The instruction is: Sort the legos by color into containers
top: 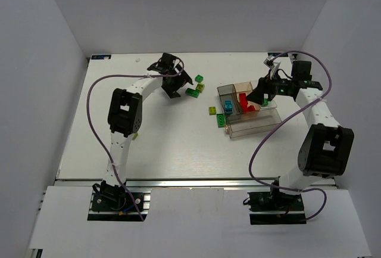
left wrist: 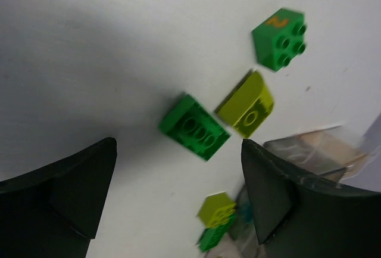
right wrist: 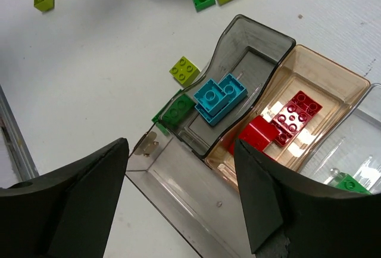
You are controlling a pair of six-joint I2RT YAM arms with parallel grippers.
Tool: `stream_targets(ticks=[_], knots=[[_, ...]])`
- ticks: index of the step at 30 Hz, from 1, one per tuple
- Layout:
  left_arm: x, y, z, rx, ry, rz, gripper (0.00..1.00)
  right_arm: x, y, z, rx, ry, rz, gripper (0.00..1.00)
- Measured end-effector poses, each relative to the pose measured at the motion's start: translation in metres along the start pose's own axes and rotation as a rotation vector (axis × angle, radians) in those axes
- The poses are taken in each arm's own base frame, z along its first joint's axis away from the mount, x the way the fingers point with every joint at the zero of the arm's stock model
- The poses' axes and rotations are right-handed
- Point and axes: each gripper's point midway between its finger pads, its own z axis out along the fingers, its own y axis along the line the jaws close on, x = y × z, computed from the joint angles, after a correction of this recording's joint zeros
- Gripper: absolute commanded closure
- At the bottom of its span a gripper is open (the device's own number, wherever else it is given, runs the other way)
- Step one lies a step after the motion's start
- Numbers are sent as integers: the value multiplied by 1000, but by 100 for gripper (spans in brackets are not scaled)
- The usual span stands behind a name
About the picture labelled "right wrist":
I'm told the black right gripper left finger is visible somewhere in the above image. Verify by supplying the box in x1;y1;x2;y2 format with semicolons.
1;138;129;257

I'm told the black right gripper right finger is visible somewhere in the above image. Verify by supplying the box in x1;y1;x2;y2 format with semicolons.
234;140;380;257

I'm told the green square lego bottom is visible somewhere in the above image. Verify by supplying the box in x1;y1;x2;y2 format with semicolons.
335;173;371;195

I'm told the red arched lego brick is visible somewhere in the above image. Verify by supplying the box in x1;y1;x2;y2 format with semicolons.
237;115;280;153

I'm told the red sloped lego brick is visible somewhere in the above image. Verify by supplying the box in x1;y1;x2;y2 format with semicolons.
270;91;322;147

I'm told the small teal square lego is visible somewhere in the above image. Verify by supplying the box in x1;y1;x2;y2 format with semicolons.
194;79;229;116

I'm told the long teal lego brick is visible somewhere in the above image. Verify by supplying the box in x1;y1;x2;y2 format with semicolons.
195;73;248;126

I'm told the long green lego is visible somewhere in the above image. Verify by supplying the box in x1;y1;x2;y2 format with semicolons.
152;94;195;136

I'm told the clear plastic tray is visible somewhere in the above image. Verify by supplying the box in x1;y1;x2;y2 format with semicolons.
299;83;380;194

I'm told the lime square lego centre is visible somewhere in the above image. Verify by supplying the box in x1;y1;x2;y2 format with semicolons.
169;56;200;88

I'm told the lime square lego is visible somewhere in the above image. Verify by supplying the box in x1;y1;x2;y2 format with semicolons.
169;56;200;88
33;0;55;13

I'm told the smoky grey plastic tray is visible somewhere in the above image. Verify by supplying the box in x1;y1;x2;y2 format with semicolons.
159;14;296;159

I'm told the clear plastic base box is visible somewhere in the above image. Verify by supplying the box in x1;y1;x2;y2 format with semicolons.
126;125;252;257

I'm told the lime square lego left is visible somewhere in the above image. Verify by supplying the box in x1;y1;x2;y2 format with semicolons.
33;0;55;13

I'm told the amber plastic tray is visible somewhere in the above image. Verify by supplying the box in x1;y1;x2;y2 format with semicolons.
205;45;370;188

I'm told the aluminium table frame rail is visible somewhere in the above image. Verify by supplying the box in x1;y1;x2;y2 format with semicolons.
1;88;39;181

